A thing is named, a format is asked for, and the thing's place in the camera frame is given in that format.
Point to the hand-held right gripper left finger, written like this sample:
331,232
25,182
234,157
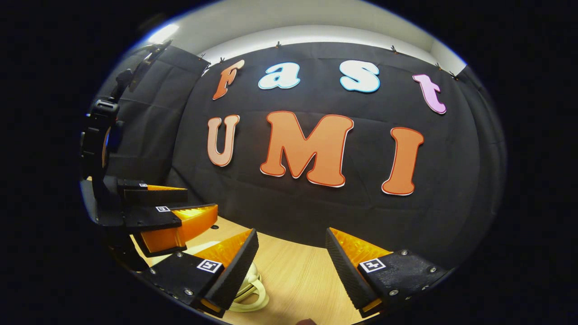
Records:
239,271

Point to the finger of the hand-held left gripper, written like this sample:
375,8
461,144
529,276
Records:
194,221
153,196

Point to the pale yellow suitcase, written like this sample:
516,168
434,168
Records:
253,298

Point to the row of black cloth clips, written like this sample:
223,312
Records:
277,44

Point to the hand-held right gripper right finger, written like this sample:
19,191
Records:
345,275

